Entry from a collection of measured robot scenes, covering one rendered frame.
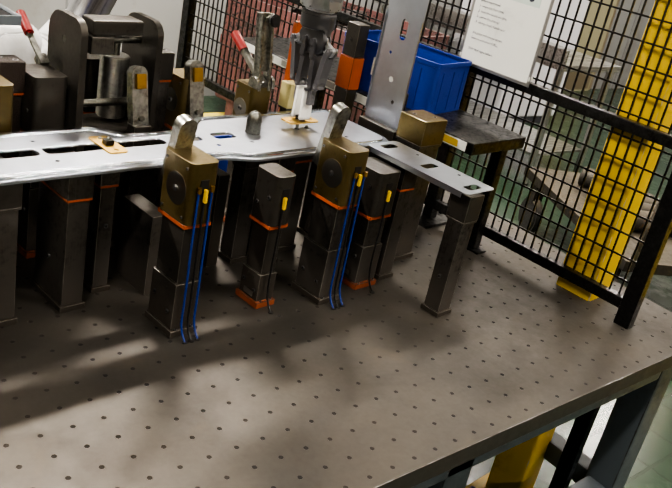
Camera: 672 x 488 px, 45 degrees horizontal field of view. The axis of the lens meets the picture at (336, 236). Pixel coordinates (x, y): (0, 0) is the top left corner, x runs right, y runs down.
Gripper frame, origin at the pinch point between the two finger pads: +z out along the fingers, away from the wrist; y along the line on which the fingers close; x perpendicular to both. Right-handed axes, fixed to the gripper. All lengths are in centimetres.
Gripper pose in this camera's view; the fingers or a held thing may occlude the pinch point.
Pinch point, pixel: (303, 102)
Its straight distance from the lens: 182.4
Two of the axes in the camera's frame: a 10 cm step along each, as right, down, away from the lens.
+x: 7.1, -1.6, 6.9
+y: 6.8, 4.2, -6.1
